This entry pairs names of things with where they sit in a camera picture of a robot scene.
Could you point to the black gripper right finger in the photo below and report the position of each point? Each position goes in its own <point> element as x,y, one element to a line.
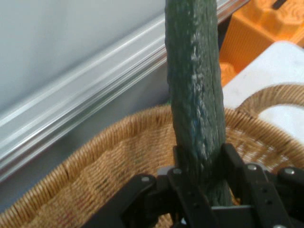
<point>261,190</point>

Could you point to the woven wicker basket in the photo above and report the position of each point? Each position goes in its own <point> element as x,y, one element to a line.
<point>118,161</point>

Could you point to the dark green cucumber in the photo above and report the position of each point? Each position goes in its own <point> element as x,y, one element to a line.
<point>194,83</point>

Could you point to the aluminium rail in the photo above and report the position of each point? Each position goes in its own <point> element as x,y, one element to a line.
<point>95,90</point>

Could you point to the orange giant toy block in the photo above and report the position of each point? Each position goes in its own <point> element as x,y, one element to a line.
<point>251,31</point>

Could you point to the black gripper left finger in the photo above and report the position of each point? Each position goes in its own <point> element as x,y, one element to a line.
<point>185,190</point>

